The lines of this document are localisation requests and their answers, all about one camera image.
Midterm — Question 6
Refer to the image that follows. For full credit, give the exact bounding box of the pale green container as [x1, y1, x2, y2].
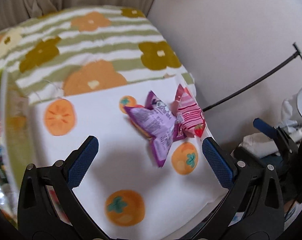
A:
[0, 69, 35, 230]

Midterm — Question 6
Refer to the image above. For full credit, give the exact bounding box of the clear plastic bag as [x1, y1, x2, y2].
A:
[281, 84, 302, 140]

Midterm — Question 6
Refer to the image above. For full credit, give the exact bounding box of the black cable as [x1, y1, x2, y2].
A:
[203, 42, 302, 112]

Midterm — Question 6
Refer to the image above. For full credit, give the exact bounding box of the pink striped snack packet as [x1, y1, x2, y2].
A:
[171, 83, 207, 139]

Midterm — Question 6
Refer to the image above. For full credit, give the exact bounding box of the purple snack packet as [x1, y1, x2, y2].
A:
[123, 91, 188, 168]

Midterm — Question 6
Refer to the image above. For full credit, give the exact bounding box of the white cloth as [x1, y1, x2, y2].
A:
[239, 131, 281, 157]

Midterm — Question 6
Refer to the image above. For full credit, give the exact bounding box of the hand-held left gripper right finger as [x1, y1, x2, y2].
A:
[202, 137, 285, 240]

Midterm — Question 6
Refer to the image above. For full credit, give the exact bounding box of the white persimmon print cushion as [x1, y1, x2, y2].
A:
[29, 76, 227, 239]

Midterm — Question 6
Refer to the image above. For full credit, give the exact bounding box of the striped floral blanket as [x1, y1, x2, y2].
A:
[0, 6, 196, 106]

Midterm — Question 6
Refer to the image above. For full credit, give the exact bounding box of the dark cloth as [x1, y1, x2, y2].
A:
[233, 145, 299, 202]

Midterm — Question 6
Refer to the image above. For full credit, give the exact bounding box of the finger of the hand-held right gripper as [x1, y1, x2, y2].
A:
[253, 118, 301, 161]

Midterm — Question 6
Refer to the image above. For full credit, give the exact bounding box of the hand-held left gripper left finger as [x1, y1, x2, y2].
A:
[17, 135, 100, 240]

